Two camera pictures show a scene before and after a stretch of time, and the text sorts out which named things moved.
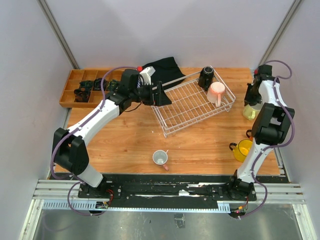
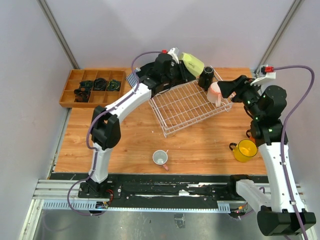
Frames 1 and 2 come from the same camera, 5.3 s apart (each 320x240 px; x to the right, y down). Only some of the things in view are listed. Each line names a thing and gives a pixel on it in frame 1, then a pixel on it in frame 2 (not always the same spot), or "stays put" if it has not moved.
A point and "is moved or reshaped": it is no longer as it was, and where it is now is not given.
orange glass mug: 250,138 stays put
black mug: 206,77 stays put
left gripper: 160,98 -> 181,68
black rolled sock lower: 82,95 stays put
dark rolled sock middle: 97,84 stays put
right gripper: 249,100 -> 244,85
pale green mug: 250,112 is moved or reshaped
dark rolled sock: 86,84 stays put
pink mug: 215,93 stays put
